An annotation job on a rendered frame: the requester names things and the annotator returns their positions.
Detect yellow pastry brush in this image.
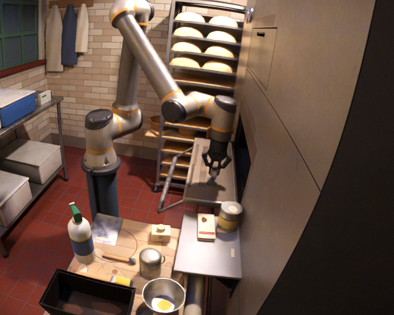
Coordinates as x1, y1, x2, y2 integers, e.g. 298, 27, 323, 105
74, 270, 133, 287

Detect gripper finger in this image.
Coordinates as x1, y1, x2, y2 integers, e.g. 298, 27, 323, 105
202, 151, 217, 181
215, 154, 233, 180

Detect pale dough loaf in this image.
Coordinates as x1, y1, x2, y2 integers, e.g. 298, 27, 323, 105
174, 11, 206, 24
206, 30, 238, 43
170, 41, 202, 54
204, 45, 236, 59
202, 60, 234, 74
208, 15, 239, 29
168, 56, 201, 70
172, 26, 204, 39

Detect green framed window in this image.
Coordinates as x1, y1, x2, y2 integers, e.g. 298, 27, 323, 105
0, 0, 47, 83

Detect steel bowl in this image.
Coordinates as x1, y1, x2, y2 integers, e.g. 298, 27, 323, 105
141, 277, 186, 313

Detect steel pipe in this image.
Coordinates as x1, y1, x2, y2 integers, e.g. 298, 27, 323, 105
183, 274, 208, 315

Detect white storage bin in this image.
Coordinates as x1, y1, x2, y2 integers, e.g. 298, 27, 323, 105
0, 168, 33, 228
0, 138, 62, 185

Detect wooden hook rail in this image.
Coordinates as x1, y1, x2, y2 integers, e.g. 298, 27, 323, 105
48, 0, 93, 10

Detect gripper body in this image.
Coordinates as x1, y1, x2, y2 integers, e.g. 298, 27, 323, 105
206, 138, 231, 160

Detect beige gas oven body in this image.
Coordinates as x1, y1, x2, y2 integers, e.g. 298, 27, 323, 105
209, 0, 377, 315

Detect grey metal sheet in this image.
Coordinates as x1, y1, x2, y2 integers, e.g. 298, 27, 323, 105
90, 213, 124, 245

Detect steel mug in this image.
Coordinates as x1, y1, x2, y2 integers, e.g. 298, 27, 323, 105
139, 247, 166, 280

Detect white spray bottle green cap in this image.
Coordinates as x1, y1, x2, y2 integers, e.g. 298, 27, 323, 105
67, 201, 97, 265

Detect steel shelf table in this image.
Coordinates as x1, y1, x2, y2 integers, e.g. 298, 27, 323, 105
0, 90, 69, 259

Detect white and red booklet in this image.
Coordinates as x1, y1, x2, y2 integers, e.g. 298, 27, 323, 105
196, 213, 217, 243

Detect grey oven loading door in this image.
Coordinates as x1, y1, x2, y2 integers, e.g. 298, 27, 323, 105
183, 137, 239, 207

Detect cream and yellow tin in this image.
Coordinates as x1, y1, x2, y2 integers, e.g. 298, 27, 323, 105
217, 201, 244, 233

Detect steel baking rack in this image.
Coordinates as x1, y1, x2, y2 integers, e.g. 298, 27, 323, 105
152, 0, 249, 195

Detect grey door handle bar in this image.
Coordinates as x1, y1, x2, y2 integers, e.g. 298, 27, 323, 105
157, 144, 198, 214

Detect black baking tin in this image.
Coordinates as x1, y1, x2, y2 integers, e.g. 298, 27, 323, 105
39, 268, 137, 315

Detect grey oven shelf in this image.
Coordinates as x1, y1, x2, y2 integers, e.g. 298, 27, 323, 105
173, 212, 243, 281

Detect cream apron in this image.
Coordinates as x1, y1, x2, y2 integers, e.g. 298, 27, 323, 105
45, 5, 64, 73
74, 3, 90, 54

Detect wooden handle brush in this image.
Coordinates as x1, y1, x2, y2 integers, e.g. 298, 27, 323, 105
102, 253, 137, 266

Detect navy apron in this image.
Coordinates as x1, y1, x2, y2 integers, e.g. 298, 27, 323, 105
60, 3, 79, 66

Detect blue lidded box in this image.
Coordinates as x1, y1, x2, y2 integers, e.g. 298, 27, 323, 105
0, 88, 37, 129

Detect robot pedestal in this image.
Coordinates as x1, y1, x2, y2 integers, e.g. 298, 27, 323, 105
85, 163, 120, 224

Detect brown proofing basket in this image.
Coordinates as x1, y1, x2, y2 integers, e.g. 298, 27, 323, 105
148, 115, 165, 133

